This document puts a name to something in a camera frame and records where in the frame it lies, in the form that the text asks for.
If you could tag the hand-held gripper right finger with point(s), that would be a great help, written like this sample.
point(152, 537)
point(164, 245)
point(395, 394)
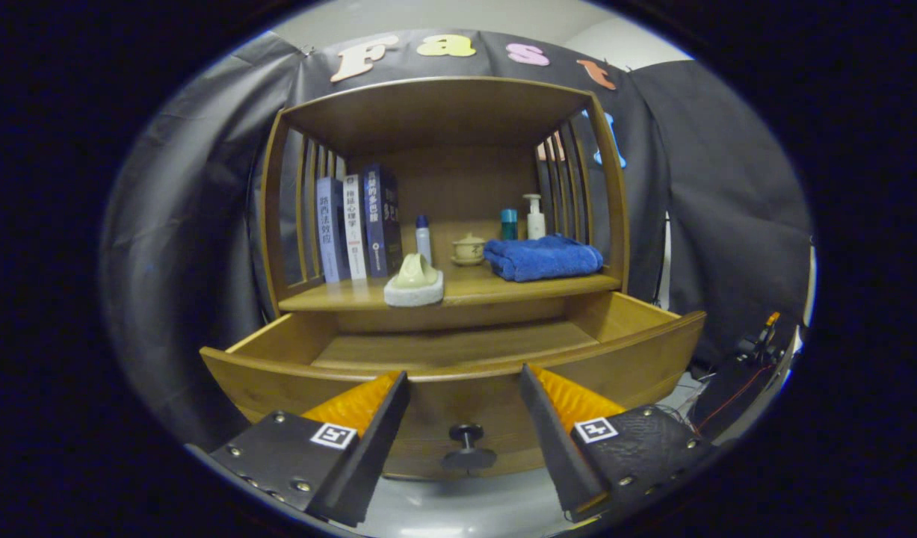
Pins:
point(555, 448)

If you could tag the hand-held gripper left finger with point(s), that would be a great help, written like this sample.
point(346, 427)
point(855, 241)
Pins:
point(376, 456)

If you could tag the wooden drawer with black knob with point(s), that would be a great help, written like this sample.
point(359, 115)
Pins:
point(443, 347)

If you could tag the pale green scrub brush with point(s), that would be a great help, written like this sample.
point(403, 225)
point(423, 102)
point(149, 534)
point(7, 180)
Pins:
point(413, 288)

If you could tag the wooden countertop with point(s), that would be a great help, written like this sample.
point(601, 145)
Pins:
point(488, 288)

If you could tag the wooden cabinet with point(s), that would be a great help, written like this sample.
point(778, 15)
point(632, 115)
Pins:
point(428, 112)

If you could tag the folded blue towel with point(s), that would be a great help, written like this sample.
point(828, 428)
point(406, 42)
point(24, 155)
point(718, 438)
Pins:
point(544, 258)

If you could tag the cream lidded teacup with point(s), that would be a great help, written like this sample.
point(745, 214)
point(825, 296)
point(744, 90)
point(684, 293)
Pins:
point(468, 250)

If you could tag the white bottle with blue cap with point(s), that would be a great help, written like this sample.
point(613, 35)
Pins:
point(424, 239)

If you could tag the white pump bottle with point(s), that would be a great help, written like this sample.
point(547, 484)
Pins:
point(535, 223)

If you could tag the teal bottle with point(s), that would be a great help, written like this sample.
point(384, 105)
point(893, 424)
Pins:
point(509, 226)

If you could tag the white book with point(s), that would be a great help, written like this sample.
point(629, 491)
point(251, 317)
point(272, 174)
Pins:
point(355, 228)

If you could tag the pale blue book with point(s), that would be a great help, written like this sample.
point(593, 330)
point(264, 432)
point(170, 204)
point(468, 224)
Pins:
point(329, 232)

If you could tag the black device with orange part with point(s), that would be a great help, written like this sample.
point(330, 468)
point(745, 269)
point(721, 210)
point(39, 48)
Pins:
point(761, 347)

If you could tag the dark blue book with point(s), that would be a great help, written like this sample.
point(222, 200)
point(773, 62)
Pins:
point(382, 220)

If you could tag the white curved frame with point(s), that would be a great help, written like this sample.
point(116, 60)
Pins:
point(809, 291)

